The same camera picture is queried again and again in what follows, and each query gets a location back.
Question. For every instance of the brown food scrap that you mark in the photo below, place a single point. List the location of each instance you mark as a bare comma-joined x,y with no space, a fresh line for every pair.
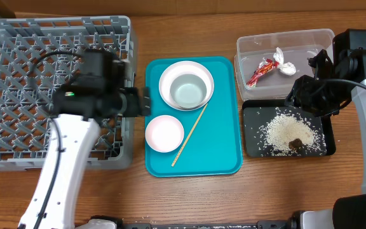
295,145

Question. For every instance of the black tray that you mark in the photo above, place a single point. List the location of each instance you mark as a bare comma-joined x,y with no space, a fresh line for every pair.
249,106

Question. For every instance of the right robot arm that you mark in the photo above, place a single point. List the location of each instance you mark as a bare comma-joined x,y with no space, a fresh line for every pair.
347,212

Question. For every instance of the teal plastic tray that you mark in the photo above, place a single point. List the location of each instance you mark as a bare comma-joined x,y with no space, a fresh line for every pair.
215,146

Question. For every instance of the large white plate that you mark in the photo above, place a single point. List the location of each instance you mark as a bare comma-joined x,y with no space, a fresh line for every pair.
178,69

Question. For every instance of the wooden chopstick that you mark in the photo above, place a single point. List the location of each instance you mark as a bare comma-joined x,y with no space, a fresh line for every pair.
189,135

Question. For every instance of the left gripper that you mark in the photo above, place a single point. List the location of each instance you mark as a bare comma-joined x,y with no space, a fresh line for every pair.
133,108

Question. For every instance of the red snack wrapper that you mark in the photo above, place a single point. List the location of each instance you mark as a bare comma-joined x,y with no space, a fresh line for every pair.
264,67

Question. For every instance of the clear plastic bin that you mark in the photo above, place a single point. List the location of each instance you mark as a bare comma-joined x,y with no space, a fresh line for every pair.
297,47

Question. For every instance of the grey bowl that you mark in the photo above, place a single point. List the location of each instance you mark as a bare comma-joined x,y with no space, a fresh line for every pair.
188,91

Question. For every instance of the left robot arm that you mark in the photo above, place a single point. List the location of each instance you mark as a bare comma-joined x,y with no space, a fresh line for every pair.
72,138

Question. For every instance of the white rice pile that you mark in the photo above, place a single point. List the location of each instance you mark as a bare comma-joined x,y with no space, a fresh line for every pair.
272,128

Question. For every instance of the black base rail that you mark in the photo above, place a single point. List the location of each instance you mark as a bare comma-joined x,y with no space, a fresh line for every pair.
263,224

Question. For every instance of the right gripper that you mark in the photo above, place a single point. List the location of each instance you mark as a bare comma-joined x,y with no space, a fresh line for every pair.
305,94

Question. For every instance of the white tissue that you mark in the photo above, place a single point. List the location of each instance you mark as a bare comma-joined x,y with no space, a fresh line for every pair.
286,68

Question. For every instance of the grey dishwasher rack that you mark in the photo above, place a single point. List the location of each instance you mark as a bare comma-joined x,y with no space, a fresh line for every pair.
37,55

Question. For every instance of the small pink plate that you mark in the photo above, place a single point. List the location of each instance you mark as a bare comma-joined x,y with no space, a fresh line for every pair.
164,133

